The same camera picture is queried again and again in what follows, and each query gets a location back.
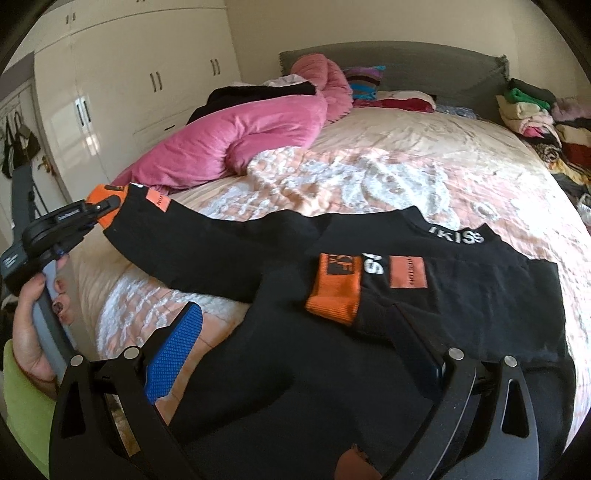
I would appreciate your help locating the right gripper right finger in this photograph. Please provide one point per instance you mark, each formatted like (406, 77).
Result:
(482, 424)

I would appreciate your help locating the green sleeve left forearm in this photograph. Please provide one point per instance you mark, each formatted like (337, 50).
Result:
(29, 412)

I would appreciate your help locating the grey bed headboard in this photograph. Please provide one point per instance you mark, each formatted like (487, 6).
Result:
(457, 77)

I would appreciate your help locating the black sweatshirt with orange cuffs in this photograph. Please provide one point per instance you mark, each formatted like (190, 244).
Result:
(318, 365)

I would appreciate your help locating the colourful striped knit garment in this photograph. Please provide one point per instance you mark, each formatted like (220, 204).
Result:
(365, 81)

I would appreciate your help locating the pink fluffy blanket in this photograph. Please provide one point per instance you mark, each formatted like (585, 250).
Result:
(223, 143)

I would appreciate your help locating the white wardrobe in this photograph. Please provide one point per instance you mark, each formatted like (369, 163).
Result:
(113, 78)

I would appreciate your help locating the pile of folded clothes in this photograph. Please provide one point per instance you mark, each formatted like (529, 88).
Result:
(558, 130)

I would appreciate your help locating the peach and white bedspread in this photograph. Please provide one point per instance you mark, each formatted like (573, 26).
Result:
(459, 172)

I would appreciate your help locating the black garment behind blanket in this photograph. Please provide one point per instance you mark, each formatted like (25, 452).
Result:
(231, 96)

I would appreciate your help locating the red and white pillow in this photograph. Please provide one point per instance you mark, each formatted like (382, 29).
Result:
(407, 100)

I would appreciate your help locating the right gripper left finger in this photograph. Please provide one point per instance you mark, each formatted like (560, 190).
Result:
(106, 424)

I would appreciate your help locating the plastic bag with clothes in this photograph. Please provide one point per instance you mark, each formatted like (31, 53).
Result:
(585, 210)

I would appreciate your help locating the person's left hand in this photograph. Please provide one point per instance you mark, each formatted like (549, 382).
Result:
(28, 330)

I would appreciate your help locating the hanging bags on door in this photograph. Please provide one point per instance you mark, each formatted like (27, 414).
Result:
(21, 145)

